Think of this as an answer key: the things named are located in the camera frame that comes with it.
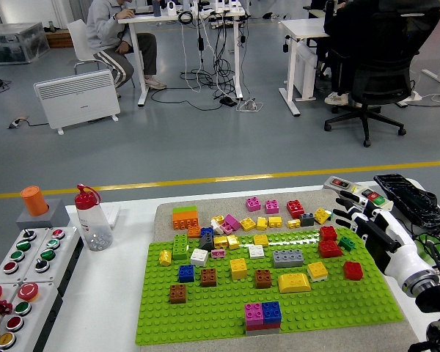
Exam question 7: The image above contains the white desk cabinet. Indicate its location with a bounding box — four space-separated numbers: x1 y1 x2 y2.
293 40 322 100

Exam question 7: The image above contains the grey floor socket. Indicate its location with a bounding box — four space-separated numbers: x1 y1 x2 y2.
7 115 30 130

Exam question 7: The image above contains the grey push-button box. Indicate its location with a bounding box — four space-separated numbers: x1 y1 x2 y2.
21 226 84 298
0 227 51 284

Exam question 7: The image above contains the white wall switch panel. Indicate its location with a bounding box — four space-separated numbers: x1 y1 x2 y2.
101 204 122 229

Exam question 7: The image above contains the green studded baseplate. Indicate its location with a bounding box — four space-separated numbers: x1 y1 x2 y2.
134 226 405 346

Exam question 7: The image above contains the black wrapped keyboard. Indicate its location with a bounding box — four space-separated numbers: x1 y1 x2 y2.
373 173 440 235

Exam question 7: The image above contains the grey switch box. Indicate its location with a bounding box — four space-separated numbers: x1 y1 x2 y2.
323 175 364 206

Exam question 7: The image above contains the seated person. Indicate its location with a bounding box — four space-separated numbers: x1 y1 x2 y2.
315 0 440 107
84 0 168 99

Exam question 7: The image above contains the large red brick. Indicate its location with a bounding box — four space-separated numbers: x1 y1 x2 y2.
245 321 282 331

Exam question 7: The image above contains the tall green brick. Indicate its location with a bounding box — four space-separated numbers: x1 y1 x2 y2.
172 233 189 261

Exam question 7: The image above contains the green tape roll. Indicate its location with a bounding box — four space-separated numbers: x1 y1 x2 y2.
414 234 440 263

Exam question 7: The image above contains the black office chair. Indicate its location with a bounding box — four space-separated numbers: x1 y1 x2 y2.
323 7 440 148

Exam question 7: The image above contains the dark grey slope brick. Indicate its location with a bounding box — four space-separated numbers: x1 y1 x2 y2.
199 233 216 252

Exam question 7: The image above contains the large orange brick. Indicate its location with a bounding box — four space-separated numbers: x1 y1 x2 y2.
172 211 200 231

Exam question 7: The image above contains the clear bottle red cap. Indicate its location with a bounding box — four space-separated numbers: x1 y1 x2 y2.
74 183 114 252

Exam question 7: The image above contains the white chair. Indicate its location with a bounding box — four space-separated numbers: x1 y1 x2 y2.
66 18 136 89

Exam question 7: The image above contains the orange cylinder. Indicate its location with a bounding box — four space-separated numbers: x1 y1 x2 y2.
21 186 50 216

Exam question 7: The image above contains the grey-brown mat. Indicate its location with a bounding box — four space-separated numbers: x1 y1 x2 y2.
138 188 425 352

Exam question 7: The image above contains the brown square brick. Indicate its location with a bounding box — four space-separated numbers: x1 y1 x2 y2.
254 269 274 290
200 268 219 287
169 284 188 305

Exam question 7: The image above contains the wooden box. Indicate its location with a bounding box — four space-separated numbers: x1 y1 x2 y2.
45 31 75 49

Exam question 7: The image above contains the grey square block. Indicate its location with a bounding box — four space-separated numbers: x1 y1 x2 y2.
15 198 70 231

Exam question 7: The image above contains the long grey brick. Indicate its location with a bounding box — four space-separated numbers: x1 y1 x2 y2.
271 249 305 269

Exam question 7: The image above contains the red square brick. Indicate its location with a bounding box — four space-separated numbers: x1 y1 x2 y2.
318 239 345 258
319 225 338 242
286 199 305 219
342 260 364 281

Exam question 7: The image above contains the yellow curved brick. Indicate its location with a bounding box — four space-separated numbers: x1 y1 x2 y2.
277 273 312 294

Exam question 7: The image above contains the clear storage crate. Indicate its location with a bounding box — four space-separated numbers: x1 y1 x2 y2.
0 21 51 66

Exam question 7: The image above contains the white switch box green button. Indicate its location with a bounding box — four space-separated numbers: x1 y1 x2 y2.
353 185 395 221

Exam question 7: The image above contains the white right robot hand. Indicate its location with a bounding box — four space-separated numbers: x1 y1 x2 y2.
331 189 436 286

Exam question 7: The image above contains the white panel heater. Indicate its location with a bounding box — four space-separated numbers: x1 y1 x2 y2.
33 68 122 136

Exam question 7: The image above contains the tangled cable bundle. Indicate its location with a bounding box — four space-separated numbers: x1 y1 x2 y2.
150 10 250 111

